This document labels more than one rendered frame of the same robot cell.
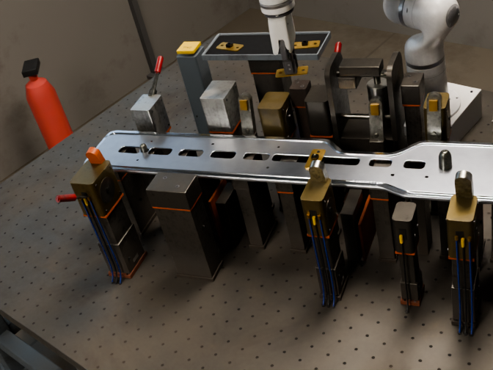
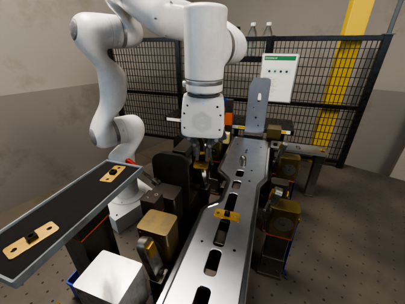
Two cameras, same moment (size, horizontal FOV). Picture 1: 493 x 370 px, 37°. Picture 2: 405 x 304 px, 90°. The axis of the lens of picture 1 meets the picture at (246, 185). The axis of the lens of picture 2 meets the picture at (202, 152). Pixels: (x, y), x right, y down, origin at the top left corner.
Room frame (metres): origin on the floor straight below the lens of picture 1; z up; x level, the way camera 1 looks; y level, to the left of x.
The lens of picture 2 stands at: (1.78, 0.27, 1.50)
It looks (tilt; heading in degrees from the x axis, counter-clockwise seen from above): 28 degrees down; 259
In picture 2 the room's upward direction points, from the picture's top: straight up
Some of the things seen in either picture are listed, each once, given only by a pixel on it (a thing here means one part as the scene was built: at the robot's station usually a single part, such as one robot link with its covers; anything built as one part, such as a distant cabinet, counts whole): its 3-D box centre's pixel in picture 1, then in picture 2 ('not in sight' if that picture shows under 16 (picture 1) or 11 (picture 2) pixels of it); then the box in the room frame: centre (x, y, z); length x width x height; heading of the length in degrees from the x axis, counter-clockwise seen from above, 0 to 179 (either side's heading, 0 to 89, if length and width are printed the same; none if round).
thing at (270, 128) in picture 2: not in sight; (270, 152); (1.13, -0.78, 0.88); 0.08 x 0.08 x 0.36; 60
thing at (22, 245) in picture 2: (229, 45); (31, 237); (2.06, -0.06, 1.17); 0.08 x 0.04 x 0.01; 46
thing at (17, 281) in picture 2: (265, 45); (76, 202); (2.01, -0.16, 1.16); 0.37 x 0.14 x 0.02; 60
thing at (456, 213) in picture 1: (463, 268); (285, 186); (1.22, -0.44, 0.87); 0.12 x 0.07 x 0.35; 150
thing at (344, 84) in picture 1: (371, 133); (182, 196); (1.74, -0.38, 0.94); 0.18 x 0.13 x 0.49; 60
